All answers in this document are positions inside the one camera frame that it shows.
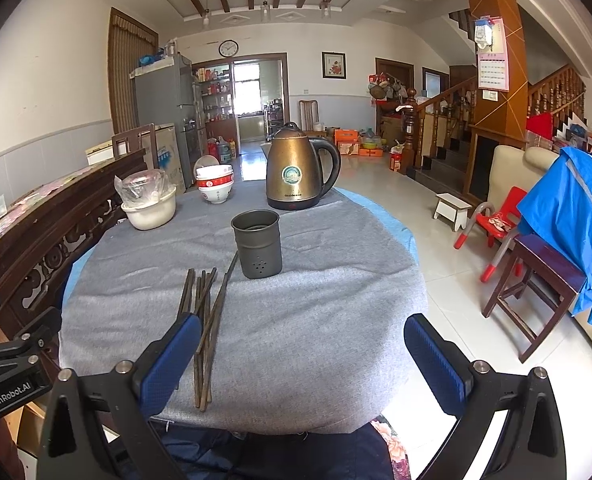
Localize clear plastic bag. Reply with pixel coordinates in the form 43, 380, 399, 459
114, 169, 176, 209

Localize small white fan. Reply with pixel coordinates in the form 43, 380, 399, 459
193, 155, 220, 177

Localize cream sofa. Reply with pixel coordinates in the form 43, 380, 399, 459
487, 145, 558, 209

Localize checkered cabinet cloth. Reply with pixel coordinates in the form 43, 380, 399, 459
0, 164, 98, 238

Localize grey table cloth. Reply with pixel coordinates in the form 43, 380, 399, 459
60, 182, 427, 434

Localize red plastic child chair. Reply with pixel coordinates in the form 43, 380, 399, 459
453, 186, 527, 283

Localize wall calendar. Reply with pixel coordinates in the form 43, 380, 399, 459
474, 16, 510, 91

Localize stacked red white bowls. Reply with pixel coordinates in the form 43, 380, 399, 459
196, 165, 234, 205

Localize grey utensil holder cup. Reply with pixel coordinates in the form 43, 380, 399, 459
231, 209, 282, 280

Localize bronze electric kettle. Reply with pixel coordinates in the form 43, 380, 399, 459
264, 122, 342, 210

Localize dark wooden stool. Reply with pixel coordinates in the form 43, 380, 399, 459
482, 234, 586, 363

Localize grey refrigerator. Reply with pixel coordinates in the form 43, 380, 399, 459
129, 53, 207, 188

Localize wooden staircase railing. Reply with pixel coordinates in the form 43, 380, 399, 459
401, 64, 586, 170

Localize wooden dining chair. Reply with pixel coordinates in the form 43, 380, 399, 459
112, 124, 159, 169

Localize blue jacket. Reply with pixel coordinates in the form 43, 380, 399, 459
518, 146, 592, 325

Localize framed flower picture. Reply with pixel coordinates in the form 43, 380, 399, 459
322, 52, 347, 79

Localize blue table cover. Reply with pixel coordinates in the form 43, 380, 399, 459
62, 188, 420, 307

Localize round wall clock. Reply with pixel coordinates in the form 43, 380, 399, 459
218, 39, 240, 58

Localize orange cardboard box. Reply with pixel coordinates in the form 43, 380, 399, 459
334, 129, 360, 156

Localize brown window blind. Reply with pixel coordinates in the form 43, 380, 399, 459
107, 8, 158, 133

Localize small white stool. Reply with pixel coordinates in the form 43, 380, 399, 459
433, 193, 472, 232

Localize wooden chair by wall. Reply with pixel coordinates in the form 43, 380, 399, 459
298, 100, 326, 136

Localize white basin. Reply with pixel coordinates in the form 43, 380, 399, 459
121, 186, 177, 231

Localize dark carved wooden cabinet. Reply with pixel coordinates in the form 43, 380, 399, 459
0, 151, 146, 338

